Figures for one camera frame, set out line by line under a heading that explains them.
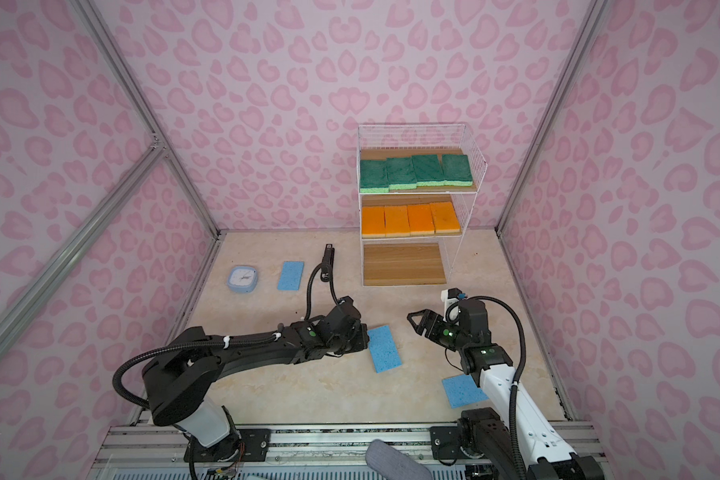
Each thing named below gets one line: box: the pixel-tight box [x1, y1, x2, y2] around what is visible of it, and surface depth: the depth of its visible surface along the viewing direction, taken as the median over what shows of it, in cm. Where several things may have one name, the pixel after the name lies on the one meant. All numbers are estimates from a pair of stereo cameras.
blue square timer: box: [227, 266, 258, 293], surface depth 105 cm
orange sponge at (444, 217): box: [429, 201, 461, 233], surface depth 88 cm
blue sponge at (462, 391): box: [442, 374, 489, 409], surface depth 82 cm
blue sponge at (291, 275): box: [278, 261, 305, 291], surface depth 108 cm
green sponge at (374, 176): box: [360, 159, 390, 193], surface depth 74 cm
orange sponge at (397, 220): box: [384, 205, 411, 236], surface depth 88 cm
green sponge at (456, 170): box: [442, 154, 473, 187], surface depth 77 cm
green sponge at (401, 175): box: [386, 157, 417, 190], surface depth 75 cm
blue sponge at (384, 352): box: [368, 325, 403, 374], surface depth 86 cm
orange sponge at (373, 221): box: [362, 206, 386, 238], surface depth 87 cm
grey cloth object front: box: [365, 439, 433, 480], surface depth 70 cm
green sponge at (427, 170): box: [412, 154, 445, 187], surface depth 76 cm
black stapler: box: [320, 244, 335, 282], surface depth 112 cm
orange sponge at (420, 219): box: [407, 204, 435, 235], surface depth 88 cm
